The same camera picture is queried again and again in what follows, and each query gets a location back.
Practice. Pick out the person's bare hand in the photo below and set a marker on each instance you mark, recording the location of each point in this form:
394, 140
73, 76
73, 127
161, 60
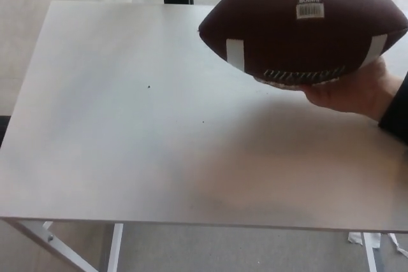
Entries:
354, 93

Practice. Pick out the brown junior football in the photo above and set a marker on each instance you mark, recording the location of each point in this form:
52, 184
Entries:
287, 30

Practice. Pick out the white crumpled paper scrap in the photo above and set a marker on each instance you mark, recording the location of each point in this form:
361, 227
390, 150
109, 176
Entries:
354, 238

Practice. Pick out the white table leg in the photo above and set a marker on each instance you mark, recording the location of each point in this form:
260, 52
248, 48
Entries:
373, 253
115, 249

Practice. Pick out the white diagonal table brace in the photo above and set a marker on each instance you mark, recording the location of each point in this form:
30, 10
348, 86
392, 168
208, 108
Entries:
48, 243

